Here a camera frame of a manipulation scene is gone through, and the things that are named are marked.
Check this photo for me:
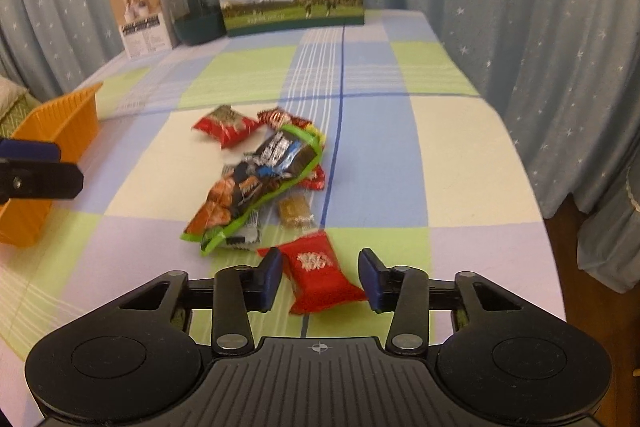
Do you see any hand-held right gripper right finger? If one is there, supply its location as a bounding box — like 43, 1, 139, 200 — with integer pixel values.
358, 249, 532, 356

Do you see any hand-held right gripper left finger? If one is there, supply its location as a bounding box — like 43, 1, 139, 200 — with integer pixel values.
107, 248, 284, 356

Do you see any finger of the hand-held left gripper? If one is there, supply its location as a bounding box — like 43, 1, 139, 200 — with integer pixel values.
0, 137, 84, 202

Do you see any red snack packet white print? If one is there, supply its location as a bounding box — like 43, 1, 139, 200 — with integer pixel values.
256, 229, 368, 315

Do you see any orange plastic basket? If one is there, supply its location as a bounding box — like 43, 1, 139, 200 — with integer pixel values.
0, 82, 104, 249

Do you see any dark red candy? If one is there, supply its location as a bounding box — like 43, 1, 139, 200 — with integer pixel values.
256, 107, 313, 132

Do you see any small silver snack packet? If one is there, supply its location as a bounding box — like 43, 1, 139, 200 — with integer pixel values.
225, 209, 264, 249

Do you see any brown wrapped candy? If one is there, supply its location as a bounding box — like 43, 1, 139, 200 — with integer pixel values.
277, 194, 315, 229

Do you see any green cushion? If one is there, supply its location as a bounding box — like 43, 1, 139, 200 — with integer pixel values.
0, 76, 32, 138

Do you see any large green-edged snack bag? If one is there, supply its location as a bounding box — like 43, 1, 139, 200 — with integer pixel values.
181, 124, 326, 257

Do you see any small red snack packet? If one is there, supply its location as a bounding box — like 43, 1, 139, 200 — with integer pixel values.
295, 161, 326, 192

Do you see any plaid bedsheet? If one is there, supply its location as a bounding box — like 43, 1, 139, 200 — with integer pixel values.
0, 9, 567, 413

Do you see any red snack packet brown print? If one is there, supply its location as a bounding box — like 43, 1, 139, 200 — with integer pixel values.
192, 104, 261, 150

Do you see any white and grey cardboard box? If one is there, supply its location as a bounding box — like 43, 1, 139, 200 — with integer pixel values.
110, 0, 179, 60

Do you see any dark green appliance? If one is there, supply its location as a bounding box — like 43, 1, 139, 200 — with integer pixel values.
167, 0, 227, 46

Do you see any teal cloth cover lace trim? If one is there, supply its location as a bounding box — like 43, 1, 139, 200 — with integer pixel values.
576, 151, 640, 294

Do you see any blue star-print curtain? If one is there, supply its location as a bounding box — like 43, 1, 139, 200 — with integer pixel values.
0, 0, 640, 295

